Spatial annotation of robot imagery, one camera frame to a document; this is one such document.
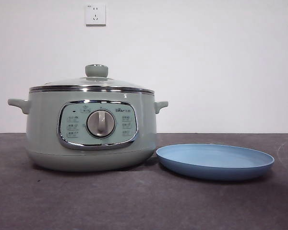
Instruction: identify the blue round plate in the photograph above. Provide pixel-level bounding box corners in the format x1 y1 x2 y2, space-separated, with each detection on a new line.
156 143 276 181

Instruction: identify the pale green electric steamer pot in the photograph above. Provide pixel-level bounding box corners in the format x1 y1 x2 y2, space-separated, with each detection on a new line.
7 89 169 173

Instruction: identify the white wall socket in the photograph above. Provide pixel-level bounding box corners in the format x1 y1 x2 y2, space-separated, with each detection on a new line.
85 3 107 26

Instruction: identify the glass lid with green knob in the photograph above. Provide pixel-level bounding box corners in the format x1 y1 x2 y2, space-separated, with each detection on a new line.
29 64 155 93

